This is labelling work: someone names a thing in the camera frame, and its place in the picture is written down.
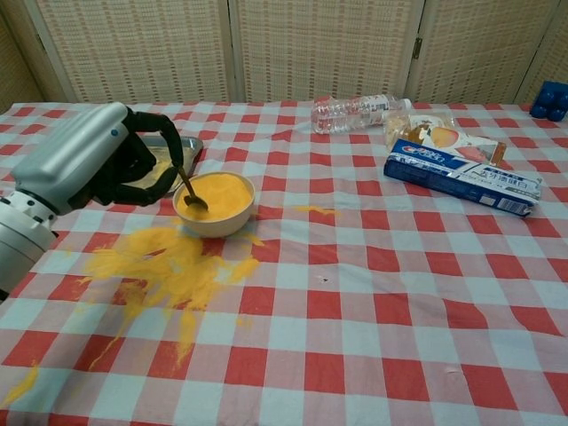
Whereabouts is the small yellow powder patch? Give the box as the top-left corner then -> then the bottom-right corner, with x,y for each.
0,361 -> 40,407
294,204 -> 341,219

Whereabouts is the blue toothpaste box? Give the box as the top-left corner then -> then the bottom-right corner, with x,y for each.
383,138 -> 543,218

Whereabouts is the off-white bowl of yellow powder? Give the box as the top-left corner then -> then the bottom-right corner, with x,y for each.
172,171 -> 256,239

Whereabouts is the blue plastic toy block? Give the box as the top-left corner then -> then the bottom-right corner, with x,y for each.
530,80 -> 568,122

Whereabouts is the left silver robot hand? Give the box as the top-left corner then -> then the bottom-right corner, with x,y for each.
11,101 -> 186,217

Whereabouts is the stainless steel tray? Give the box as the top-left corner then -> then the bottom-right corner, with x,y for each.
132,136 -> 205,197

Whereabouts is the woven folding screen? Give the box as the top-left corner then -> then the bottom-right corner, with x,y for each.
0,0 -> 568,106

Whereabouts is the clear plastic water bottle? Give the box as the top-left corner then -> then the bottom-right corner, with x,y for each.
310,93 -> 413,136

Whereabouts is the clear snack packet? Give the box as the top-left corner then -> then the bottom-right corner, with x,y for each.
383,111 -> 509,167

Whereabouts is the spilled yellow powder pile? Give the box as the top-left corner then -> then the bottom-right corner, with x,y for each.
70,217 -> 267,372

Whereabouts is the black spoon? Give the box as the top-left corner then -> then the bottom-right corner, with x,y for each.
177,164 -> 210,212

